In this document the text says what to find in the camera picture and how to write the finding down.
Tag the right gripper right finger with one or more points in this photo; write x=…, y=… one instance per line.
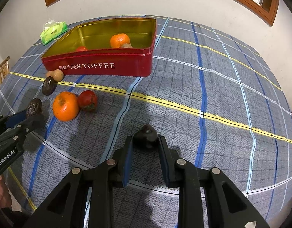
x=205, y=193

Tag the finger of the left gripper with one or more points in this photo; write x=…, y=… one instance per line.
x=28, y=125
x=11, y=121

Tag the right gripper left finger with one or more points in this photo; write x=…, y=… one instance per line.
x=86, y=193

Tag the dark wrinkled passion fruit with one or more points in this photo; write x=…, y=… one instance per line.
x=34, y=107
x=49, y=85

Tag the orange mandarin with blemish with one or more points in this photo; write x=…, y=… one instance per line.
x=65, y=106

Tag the brown longan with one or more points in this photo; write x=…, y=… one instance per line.
x=58, y=75
x=50, y=73

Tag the red tomato with calyx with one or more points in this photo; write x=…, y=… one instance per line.
x=87, y=101

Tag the small black plum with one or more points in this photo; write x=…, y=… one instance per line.
x=145, y=139

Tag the smooth red tomato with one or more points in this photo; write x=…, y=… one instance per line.
x=81, y=48

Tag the orange mandarin with stem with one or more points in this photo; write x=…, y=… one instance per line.
x=118, y=40

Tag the brown kiwi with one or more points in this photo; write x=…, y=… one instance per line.
x=126, y=45

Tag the person left hand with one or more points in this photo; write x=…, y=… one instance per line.
x=5, y=197

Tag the wooden chair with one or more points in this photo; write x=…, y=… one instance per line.
x=4, y=69

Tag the blue plaid tablecloth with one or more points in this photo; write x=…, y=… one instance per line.
x=212, y=97

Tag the green tissue pack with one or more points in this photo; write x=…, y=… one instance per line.
x=51, y=30

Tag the red toffee tin box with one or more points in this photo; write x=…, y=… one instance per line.
x=100, y=58

